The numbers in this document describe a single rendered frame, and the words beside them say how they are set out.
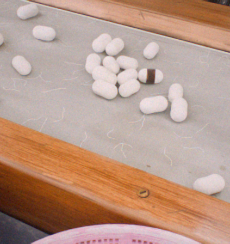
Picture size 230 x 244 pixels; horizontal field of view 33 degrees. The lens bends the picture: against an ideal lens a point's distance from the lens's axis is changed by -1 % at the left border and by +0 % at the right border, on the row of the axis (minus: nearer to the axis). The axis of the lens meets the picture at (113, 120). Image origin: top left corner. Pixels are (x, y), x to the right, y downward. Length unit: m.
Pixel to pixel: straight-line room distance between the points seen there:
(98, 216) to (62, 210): 0.04
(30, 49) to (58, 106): 0.14
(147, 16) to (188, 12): 0.07
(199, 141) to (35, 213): 0.20
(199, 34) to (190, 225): 0.37
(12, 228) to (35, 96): 0.16
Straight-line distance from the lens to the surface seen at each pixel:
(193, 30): 0.64
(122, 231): 0.33
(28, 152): 0.39
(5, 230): 0.45
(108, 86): 0.48
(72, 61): 0.57
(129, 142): 0.43
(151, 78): 0.52
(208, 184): 0.39
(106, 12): 0.68
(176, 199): 0.36
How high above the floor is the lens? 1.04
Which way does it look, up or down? 41 degrees down
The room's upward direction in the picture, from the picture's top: 3 degrees clockwise
